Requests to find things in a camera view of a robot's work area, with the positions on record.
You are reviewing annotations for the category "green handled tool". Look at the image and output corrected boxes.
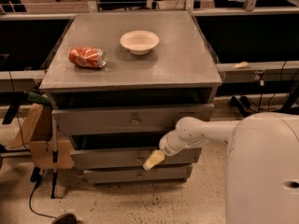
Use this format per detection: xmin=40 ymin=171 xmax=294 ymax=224
xmin=25 ymin=91 xmax=50 ymax=106

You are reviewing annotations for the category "black stand foot right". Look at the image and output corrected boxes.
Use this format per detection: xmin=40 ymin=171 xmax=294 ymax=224
xmin=229 ymin=96 xmax=249 ymax=118

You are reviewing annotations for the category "grey bottom drawer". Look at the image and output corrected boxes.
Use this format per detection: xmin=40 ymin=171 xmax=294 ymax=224
xmin=84 ymin=164 xmax=192 ymax=184

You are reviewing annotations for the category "small beige scrap on rail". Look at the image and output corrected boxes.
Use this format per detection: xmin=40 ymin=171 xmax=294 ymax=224
xmin=233 ymin=62 xmax=249 ymax=69

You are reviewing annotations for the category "black shoe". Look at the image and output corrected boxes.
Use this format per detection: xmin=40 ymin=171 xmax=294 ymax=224
xmin=50 ymin=213 xmax=77 ymax=224

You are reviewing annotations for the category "black floor cable left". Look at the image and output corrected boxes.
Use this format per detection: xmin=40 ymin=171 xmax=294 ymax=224
xmin=28 ymin=179 xmax=59 ymax=219

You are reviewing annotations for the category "grey drawer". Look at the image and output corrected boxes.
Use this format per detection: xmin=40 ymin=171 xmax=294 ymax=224
xmin=70 ymin=147 xmax=202 ymax=169
xmin=84 ymin=164 xmax=192 ymax=184
xmin=52 ymin=104 xmax=214 ymax=135

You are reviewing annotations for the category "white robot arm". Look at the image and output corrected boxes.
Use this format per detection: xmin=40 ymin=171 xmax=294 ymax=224
xmin=143 ymin=112 xmax=299 ymax=224

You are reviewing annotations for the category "crushed orange soda can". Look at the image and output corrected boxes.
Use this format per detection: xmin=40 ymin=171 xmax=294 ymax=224
xmin=68 ymin=46 xmax=107 ymax=69

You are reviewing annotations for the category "white paper bowl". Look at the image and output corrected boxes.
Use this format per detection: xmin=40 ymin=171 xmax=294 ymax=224
xmin=120 ymin=30 xmax=160 ymax=55

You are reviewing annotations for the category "grey drawer cabinet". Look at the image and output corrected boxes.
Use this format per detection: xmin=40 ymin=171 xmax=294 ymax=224
xmin=39 ymin=10 xmax=223 ymax=185

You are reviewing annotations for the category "silver black tripod leg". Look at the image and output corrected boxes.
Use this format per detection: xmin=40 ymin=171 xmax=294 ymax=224
xmin=50 ymin=117 xmax=58 ymax=199

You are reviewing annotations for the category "wooden stand left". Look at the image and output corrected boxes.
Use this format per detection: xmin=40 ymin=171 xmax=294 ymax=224
xmin=8 ymin=104 xmax=74 ymax=169

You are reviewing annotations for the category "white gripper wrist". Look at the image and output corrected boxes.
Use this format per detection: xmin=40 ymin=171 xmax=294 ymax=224
xmin=143 ymin=130 xmax=187 ymax=170

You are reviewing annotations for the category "grey top drawer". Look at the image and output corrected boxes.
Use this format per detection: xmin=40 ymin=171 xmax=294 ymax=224
xmin=52 ymin=104 xmax=214 ymax=135

